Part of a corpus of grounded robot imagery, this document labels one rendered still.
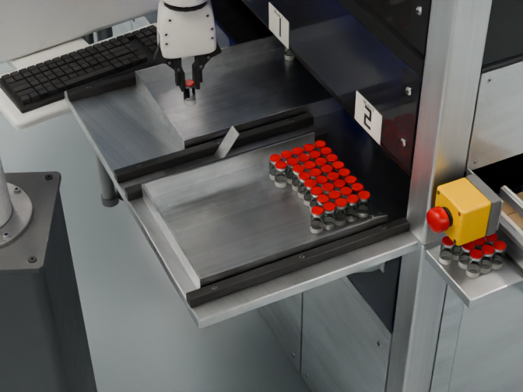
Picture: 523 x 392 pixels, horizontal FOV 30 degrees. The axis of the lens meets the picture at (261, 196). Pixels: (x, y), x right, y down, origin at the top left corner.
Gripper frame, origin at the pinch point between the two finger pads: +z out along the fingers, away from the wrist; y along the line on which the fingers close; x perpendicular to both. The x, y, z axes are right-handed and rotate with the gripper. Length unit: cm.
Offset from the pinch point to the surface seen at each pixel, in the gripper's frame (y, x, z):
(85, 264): 18, -69, 98
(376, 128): -26.3, 26.0, -0.3
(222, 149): -4.0, 8.8, 11.0
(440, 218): -27, 49, 2
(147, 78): 4.2, -19.8, 10.5
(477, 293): -33, 54, 15
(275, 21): -20.3, -11.4, -3.0
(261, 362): -20, -18, 99
